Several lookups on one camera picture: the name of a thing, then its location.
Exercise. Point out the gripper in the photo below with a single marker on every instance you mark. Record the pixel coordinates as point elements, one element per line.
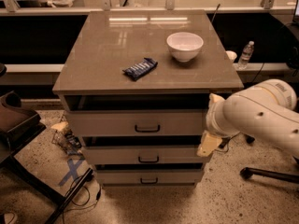
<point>212,118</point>

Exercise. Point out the black power adapter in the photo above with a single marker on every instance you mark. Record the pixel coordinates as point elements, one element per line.
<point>224,142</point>

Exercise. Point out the small white paper cup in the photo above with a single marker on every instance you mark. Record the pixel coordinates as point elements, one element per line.
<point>231,55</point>

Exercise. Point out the grey drawer cabinet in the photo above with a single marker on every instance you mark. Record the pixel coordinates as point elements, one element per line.
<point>93,79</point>

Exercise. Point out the grey bottom drawer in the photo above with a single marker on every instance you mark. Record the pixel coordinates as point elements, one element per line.
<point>164,177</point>

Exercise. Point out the black office chair base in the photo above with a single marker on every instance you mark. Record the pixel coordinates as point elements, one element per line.
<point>247,172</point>

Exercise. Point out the clear plastic water bottle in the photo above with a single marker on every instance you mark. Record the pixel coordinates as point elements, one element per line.
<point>245,56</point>

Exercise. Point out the wire basket with items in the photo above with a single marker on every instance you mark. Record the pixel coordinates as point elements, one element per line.
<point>65,139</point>

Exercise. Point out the white bowl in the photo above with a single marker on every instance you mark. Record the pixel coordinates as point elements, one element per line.
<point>184,46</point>

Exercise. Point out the grey drawer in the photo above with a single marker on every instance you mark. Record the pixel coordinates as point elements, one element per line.
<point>142,155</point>
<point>164,177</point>
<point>136,123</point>

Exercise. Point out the blue snack bar wrapper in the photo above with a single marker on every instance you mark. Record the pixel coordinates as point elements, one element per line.
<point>138,70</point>

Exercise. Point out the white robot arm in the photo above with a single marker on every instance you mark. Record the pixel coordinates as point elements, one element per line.
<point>264,111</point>

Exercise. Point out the black chair on left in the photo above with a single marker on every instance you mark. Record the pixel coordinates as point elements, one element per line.
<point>18,127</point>

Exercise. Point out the grey middle drawer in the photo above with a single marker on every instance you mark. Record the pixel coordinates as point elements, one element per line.
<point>142,155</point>

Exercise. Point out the grey top drawer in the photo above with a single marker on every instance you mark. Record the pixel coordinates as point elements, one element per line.
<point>136,123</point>

